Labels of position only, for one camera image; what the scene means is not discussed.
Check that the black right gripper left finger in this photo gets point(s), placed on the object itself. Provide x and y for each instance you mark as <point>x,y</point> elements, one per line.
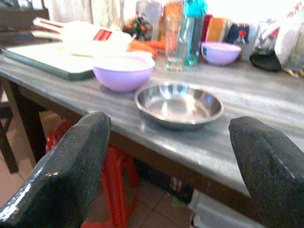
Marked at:
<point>62,174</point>

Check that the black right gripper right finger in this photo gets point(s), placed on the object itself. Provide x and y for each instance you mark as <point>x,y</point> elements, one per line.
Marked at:
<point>273,171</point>

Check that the red plastic stool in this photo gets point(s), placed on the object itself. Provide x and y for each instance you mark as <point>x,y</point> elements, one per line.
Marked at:
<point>116,171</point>

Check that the white container under table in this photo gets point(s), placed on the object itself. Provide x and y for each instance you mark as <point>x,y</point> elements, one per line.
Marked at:
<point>213,211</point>

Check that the stainless steel shallow bowl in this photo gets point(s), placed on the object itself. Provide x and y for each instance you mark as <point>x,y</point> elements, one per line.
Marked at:
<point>179,105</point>

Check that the white cutting board green rim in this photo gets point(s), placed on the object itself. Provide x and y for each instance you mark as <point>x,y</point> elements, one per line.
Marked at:
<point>47,57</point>

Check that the large purple plastic bowl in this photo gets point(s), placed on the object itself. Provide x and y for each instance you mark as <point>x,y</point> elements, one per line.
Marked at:
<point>123,72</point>

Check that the small purple plastic bowl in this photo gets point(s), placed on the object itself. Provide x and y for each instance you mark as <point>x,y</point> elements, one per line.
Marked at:
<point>220,53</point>

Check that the white printed plastic bag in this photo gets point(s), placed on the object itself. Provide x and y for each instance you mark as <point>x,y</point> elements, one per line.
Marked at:
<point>291,38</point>

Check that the dark blue printed packet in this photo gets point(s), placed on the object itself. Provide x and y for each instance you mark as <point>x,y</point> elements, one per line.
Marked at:
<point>238,33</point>

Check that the orange snack packet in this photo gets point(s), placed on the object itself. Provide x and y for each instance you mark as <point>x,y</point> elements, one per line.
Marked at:
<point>216,29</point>

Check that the orange carrot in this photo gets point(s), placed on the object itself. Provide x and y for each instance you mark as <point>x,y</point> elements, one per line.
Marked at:
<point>147,46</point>

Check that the teal plastic water bottle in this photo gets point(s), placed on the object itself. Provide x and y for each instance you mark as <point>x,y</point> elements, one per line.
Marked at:
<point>193,33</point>

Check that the clear drinking glass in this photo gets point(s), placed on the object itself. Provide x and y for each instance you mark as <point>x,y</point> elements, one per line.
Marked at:
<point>175,42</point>

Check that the small artificial flower pot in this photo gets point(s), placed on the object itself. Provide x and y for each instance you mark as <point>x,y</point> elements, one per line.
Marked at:
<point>137,27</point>

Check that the orange labelled clear bottle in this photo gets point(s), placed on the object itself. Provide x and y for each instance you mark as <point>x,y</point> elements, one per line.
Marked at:
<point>172,16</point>

